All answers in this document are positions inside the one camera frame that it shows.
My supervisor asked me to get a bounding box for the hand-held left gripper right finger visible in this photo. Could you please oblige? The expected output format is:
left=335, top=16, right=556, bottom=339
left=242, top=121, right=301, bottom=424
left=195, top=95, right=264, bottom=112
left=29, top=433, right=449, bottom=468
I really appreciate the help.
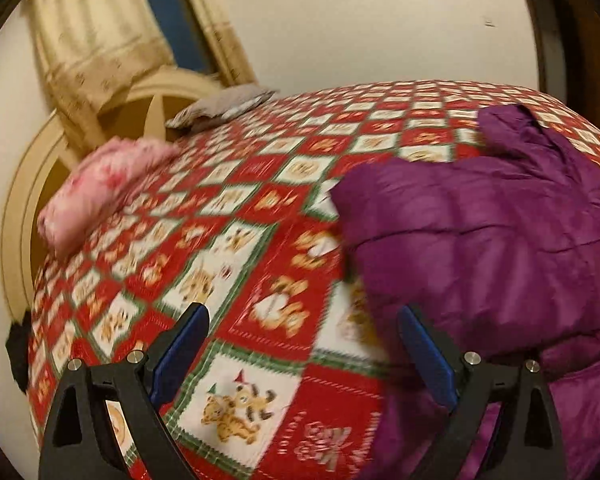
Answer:
left=397, top=304, right=563, bottom=480

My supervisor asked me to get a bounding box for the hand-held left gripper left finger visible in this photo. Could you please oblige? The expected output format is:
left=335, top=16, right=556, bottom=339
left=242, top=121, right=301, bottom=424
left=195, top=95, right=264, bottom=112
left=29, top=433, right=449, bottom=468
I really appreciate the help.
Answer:
left=39, top=302, right=211, bottom=480

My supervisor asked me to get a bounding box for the purple puffer jacket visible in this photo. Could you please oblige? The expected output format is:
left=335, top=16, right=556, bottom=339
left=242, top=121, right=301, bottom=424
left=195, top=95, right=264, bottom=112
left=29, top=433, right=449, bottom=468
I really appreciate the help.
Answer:
left=330, top=104, right=600, bottom=480

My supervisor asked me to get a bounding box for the red teddy bear printed bedspread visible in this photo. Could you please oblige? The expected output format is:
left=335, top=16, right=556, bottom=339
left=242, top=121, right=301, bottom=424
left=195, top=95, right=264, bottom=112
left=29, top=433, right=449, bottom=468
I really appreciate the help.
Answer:
left=27, top=79, right=600, bottom=480

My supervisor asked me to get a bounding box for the pink floral pillow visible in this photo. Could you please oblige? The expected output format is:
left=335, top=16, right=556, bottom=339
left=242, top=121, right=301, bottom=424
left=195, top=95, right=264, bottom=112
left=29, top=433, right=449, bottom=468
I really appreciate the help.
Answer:
left=37, top=137, right=181, bottom=258

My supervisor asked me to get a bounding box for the cream curved headboard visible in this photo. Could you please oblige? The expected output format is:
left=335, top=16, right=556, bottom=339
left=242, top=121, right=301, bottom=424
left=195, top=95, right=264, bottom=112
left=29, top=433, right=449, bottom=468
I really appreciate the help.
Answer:
left=0, top=67, right=226, bottom=321

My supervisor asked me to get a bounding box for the grey patterned pillow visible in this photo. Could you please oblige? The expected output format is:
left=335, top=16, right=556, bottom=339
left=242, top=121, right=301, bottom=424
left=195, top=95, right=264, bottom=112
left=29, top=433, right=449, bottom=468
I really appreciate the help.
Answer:
left=165, top=84, right=281, bottom=133

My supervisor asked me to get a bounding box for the narrow beige patterned curtain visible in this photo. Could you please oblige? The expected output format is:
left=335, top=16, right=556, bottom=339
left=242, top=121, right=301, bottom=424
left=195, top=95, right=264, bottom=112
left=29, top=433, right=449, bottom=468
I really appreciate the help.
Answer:
left=172, top=0, right=258, bottom=88

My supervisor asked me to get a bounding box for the wide beige patterned curtain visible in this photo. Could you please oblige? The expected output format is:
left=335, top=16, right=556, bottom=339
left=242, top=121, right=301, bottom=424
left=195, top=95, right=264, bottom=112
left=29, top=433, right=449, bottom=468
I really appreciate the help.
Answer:
left=20, top=0, right=173, bottom=148

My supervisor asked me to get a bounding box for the blue window pane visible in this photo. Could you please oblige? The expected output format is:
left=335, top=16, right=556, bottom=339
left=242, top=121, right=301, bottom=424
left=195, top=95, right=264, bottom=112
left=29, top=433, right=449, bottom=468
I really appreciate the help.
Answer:
left=140, top=0, right=213, bottom=73

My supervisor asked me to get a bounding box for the dark wooden door frame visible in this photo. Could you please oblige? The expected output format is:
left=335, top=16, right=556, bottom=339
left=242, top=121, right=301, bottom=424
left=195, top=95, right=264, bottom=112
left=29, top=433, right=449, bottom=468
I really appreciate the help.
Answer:
left=512, top=0, right=600, bottom=136

